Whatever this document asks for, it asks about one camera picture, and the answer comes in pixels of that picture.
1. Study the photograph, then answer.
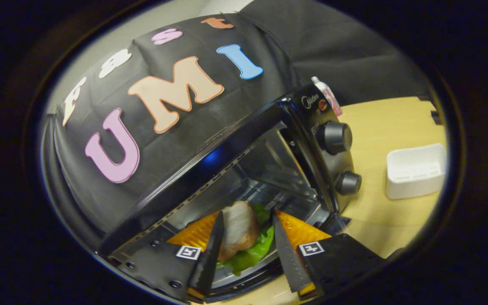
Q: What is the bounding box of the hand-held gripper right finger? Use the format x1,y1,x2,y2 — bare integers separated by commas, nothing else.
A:
272,210,384,301

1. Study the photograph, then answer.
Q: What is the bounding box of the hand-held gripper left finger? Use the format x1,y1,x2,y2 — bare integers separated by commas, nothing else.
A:
113,211,225,303

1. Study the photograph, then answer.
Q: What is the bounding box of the pink and white bottle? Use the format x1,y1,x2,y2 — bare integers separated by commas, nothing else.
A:
311,76,343,117

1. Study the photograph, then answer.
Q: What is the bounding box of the white rectangular tray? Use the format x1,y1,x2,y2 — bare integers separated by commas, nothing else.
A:
385,143,447,200

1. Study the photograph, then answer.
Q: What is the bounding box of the black toaster oven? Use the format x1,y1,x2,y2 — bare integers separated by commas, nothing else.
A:
98,85,362,297

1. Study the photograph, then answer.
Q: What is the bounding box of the sandwich with lettuce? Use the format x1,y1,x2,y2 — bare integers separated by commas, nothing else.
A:
216,200,275,276

